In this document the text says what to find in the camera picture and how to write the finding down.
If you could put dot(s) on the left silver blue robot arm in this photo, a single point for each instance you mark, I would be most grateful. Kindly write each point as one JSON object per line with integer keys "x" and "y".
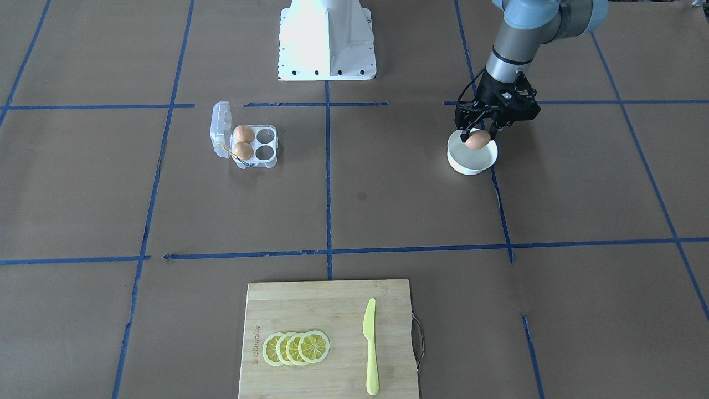
{"x": 527, "y": 25}

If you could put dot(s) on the green yellow rubber band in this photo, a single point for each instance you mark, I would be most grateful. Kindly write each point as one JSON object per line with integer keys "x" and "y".
{"x": 236, "y": 158}

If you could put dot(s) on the wooden cutting board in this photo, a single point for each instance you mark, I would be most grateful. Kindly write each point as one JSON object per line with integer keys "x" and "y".
{"x": 337, "y": 309}

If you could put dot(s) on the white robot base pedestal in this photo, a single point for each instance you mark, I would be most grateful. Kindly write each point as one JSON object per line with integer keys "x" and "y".
{"x": 326, "y": 41}

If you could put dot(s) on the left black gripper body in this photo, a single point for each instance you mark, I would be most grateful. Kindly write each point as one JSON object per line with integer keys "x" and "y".
{"x": 489, "y": 88}

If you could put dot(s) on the white round bowl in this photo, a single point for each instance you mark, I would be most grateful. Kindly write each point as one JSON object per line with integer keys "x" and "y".
{"x": 467, "y": 161}

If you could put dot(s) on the yellow plastic knife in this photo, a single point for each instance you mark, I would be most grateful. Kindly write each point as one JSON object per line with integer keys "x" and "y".
{"x": 369, "y": 332}

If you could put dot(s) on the clear plastic egg box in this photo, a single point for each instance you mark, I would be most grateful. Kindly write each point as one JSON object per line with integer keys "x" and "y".
{"x": 221, "y": 132}

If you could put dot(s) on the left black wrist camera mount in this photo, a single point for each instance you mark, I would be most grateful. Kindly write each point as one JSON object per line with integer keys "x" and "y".
{"x": 519, "y": 103}

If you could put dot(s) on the yellow lemon slice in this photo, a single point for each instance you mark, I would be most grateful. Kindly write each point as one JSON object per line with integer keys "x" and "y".
{"x": 314, "y": 346}
{"x": 281, "y": 348}
{"x": 270, "y": 350}
{"x": 292, "y": 350}

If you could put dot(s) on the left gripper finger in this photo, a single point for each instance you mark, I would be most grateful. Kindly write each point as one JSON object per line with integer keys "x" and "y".
{"x": 493, "y": 129}
{"x": 466, "y": 116}

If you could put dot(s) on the brown egg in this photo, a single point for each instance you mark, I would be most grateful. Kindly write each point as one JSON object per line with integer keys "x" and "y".
{"x": 243, "y": 151}
{"x": 477, "y": 139}
{"x": 244, "y": 133}

